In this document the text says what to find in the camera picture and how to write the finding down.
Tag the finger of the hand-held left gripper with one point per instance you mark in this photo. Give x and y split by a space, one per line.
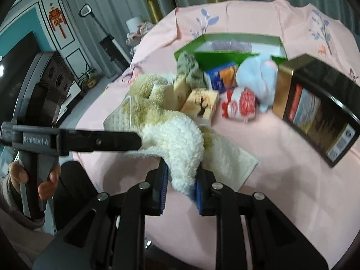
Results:
98 140

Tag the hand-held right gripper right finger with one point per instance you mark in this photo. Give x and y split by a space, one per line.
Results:
198 195

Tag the grey-green cloth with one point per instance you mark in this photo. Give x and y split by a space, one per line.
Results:
191 69

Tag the plain beige small box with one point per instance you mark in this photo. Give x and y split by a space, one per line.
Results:
180 90

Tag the person's dark pants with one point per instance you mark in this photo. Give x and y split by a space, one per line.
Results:
74 191

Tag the pink floral bedsheet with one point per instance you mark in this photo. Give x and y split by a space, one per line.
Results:
281 180

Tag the white low cabinet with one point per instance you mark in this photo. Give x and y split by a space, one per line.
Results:
71 95

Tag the cream fluffy plush toy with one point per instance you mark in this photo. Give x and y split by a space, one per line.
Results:
180 143

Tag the beige tree-print box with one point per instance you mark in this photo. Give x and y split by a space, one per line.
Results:
201 102

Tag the crochet flower bunch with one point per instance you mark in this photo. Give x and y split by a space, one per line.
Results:
139 33

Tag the black gold large box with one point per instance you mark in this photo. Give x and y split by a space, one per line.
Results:
317 109

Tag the blue orange carton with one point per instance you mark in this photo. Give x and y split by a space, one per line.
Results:
222 77

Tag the red knot wall ornament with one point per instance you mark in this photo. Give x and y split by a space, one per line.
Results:
56 18

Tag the light blue plush toy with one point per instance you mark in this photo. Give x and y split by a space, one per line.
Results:
258 73

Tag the potted plant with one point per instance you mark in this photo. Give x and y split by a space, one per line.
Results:
88 78

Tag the white towel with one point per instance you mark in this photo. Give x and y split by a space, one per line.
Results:
227 160

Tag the black television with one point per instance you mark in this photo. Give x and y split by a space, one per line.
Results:
17 64

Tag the person's left forearm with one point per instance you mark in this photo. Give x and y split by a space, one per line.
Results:
17 230

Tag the person's left hand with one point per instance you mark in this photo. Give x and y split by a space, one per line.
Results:
46 188

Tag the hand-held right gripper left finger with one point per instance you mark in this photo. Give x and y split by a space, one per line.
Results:
163 187

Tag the grey speaker cabinet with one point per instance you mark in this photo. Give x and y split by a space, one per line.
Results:
54 73

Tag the red white packet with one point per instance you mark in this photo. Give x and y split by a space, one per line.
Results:
240 104

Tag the green cardboard box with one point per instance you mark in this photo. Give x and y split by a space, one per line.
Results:
216 59

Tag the white cup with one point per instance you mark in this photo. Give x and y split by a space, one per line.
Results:
133 24

